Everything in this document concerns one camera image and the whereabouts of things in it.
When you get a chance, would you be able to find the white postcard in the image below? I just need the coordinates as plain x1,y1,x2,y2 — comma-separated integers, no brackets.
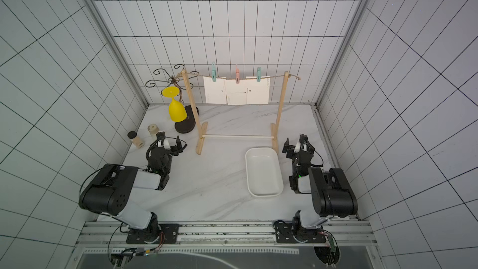
245,77,270,105
224,80,247,105
203,77,227,105

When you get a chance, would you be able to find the green clothespin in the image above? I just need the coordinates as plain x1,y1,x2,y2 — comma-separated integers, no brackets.
256,67,261,82
211,62,217,82

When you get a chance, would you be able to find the pink clothespin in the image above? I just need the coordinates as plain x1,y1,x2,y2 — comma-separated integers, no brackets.
235,66,240,84

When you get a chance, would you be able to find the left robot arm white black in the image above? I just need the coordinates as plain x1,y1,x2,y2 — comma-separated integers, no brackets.
78,132,187,245

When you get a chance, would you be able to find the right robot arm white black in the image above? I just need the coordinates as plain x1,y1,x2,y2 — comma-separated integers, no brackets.
275,134,359,244

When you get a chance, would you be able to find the cream small jar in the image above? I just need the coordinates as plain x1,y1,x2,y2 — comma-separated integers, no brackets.
148,124,159,139

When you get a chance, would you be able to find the yellow plastic wine glass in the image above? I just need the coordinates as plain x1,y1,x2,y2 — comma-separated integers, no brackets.
162,85,187,123

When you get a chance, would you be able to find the wooden clothesline rack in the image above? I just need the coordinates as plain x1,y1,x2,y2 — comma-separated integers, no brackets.
179,68,301,156

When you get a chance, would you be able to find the wooden jar black lid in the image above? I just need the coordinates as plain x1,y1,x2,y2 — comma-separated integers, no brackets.
127,131,144,148

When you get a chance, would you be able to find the white rectangular tray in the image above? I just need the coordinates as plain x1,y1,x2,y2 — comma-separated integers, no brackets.
245,148,284,198

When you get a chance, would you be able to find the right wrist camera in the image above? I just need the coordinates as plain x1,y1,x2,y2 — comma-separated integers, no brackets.
294,141,302,153

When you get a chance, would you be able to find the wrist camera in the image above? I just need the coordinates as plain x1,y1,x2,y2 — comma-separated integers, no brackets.
294,141,302,153
161,139,171,150

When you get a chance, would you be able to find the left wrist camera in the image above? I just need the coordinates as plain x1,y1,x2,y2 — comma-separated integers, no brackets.
161,139,171,150

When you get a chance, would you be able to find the black wire glass holder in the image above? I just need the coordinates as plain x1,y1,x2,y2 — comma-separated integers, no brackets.
144,68,199,134

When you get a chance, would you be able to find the twine string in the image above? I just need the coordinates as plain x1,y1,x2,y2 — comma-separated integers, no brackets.
175,69,302,82

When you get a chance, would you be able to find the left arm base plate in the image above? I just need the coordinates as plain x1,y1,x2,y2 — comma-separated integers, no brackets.
126,223,180,245

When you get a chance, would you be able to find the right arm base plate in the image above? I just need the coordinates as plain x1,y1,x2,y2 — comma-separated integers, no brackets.
273,220,327,244

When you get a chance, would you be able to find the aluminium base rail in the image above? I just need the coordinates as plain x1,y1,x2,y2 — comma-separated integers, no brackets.
76,220,378,250

